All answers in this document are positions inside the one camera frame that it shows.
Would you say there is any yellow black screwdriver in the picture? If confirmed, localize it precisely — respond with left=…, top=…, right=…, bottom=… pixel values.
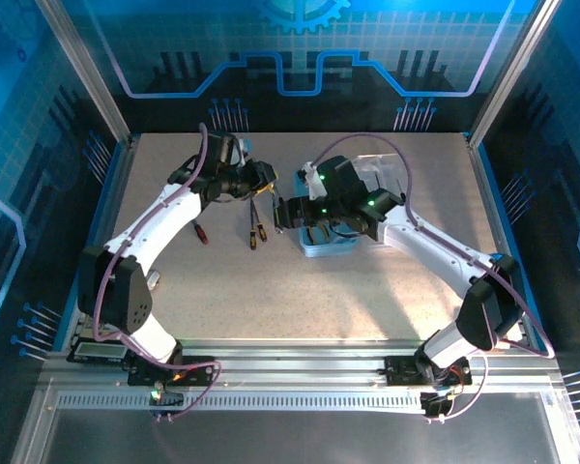
left=248, top=197, right=259, bottom=251
left=251, top=197, right=270, bottom=243
left=264, top=179, right=285, bottom=237

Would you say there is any blue tool case clear lid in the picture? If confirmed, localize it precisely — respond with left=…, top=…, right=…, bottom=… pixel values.
left=293, top=153, right=403, bottom=259

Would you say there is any grey desk calculator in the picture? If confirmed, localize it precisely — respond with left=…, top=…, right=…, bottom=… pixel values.
left=66, top=316, right=131, bottom=364

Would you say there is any black connector block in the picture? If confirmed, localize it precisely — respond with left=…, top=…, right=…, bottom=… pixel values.
left=148, top=384, right=186, bottom=416
left=419, top=390, right=454, bottom=421

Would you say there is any grey metal panel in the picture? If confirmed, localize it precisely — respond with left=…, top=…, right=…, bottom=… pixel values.
left=9, top=405, right=580, bottom=464

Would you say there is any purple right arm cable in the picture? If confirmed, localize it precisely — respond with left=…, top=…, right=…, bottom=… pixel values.
left=311, top=133, right=557, bottom=424

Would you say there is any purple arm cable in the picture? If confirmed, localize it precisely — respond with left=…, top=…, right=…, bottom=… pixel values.
left=311, top=133, right=557, bottom=424
left=92, top=122, right=223, bottom=424

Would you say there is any aluminium mounting rail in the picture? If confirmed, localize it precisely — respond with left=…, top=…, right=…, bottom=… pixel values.
left=38, top=337, right=565, bottom=391

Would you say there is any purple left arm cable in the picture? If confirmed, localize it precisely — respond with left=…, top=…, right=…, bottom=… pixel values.
left=92, top=122, right=223, bottom=424

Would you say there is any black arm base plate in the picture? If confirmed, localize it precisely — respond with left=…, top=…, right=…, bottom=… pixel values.
left=127, top=356, right=225, bottom=388
left=383, top=354, right=474, bottom=388

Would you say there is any slotted grey cable duct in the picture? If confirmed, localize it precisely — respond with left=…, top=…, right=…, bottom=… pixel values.
left=55, top=391, right=550, bottom=411

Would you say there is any aluminium frame post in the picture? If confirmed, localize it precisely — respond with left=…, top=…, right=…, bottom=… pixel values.
left=465, top=0, right=565, bottom=149
left=32, top=0, right=139, bottom=149

